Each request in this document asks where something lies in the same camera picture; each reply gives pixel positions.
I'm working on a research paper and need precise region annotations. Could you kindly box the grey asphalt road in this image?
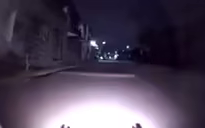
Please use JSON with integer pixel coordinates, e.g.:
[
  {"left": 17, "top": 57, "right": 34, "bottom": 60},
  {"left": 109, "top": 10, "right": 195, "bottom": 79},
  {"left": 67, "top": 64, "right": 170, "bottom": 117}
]
[{"left": 0, "top": 59, "right": 205, "bottom": 128}]

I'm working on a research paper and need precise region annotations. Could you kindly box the row of dark buildings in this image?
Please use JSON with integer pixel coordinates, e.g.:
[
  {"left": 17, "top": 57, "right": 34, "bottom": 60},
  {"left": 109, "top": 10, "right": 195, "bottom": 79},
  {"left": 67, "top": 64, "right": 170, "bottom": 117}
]
[{"left": 0, "top": 0, "right": 99, "bottom": 73}]

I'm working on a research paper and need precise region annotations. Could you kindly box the pavement with kerb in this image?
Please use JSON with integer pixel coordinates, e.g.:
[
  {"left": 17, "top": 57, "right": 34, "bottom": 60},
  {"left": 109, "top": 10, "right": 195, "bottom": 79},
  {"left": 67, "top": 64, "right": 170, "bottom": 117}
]
[{"left": 0, "top": 63, "right": 78, "bottom": 86}]

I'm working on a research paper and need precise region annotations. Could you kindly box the robot's own part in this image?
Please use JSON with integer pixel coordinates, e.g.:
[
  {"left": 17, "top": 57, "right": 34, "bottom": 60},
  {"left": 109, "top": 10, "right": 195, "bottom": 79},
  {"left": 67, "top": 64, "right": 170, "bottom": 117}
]
[
  {"left": 60, "top": 123, "right": 71, "bottom": 128},
  {"left": 131, "top": 122, "right": 143, "bottom": 128}
]

